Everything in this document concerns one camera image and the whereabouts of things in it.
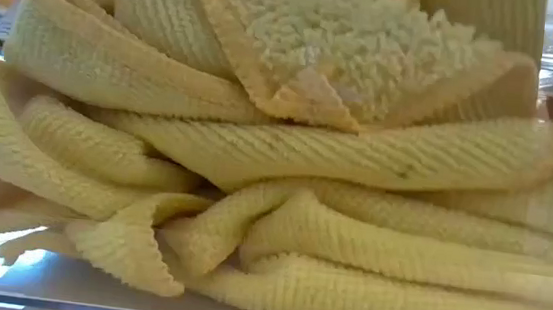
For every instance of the yellow microfiber towel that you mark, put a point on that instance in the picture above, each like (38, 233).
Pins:
(346, 45)
(332, 150)
(484, 20)
(113, 65)
(371, 274)
(16, 152)

